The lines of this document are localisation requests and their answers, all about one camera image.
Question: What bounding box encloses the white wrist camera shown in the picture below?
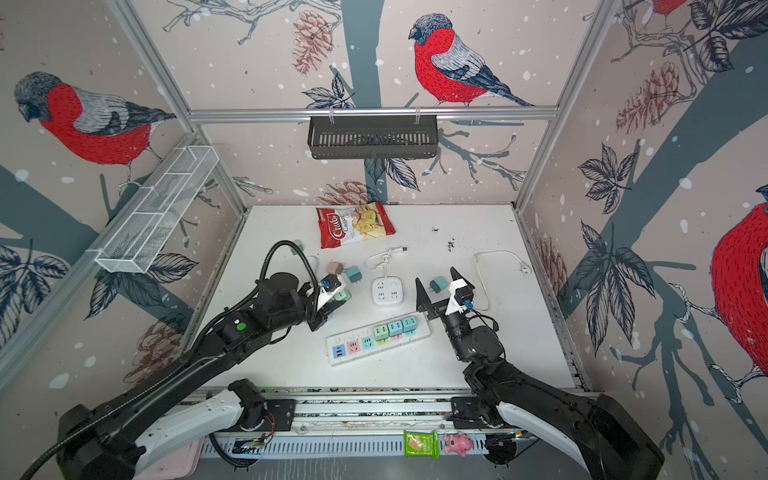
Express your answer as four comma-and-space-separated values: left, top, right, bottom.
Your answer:
317, 274, 345, 311
445, 278, 474, 315

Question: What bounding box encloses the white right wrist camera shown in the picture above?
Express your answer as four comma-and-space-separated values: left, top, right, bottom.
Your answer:
445, 278, 474, 315

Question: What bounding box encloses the green snack packet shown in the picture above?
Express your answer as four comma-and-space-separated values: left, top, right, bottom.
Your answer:
403, 431, 440, 460

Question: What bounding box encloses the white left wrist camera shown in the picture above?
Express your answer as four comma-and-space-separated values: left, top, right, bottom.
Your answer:
317, 274, 345, 311

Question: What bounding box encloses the green charger plug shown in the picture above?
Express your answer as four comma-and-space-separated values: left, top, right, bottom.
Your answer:
333, 289, 351, 302

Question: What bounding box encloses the black wall basket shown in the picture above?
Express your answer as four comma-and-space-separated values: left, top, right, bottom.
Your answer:
307, 115, 439, 160

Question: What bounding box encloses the red chips bag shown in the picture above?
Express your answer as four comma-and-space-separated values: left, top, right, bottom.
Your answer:
316, 202, 396, 249

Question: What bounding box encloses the white socket cable with plug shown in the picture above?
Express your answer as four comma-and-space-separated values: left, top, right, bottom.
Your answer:
364, 244, 409, 278

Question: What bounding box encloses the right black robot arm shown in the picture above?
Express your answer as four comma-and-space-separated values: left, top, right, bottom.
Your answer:
415, 269, 665, 479

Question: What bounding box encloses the white square power socket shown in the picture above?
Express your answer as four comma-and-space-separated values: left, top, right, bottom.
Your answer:
371, 276, 404, 307

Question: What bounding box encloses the teal charger plug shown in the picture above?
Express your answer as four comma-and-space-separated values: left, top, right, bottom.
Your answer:
387, 320, 403, 337
429, 276, 450, 294
401, 316, 418, 333

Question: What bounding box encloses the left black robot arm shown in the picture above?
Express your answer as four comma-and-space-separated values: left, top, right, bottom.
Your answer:
21, 240, 326, 479

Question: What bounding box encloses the long white power strip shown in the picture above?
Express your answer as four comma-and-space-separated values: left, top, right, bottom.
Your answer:
326, 312, 432, 366

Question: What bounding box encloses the pink charger plug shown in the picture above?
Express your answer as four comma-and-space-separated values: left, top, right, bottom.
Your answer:
326, 262, 344, 275

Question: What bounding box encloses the teal charger beside pink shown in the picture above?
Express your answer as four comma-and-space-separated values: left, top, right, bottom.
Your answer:
345, 266, 362, 283

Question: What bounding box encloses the pink tray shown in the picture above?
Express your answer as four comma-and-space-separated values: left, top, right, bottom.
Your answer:
135, 439, 204, 480

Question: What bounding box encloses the white wire shelf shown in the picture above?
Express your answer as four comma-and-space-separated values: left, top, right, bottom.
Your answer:
95, 145, 219, 273

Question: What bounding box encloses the pink pig toy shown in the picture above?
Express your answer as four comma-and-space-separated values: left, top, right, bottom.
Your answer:
443, 432, 474, 458

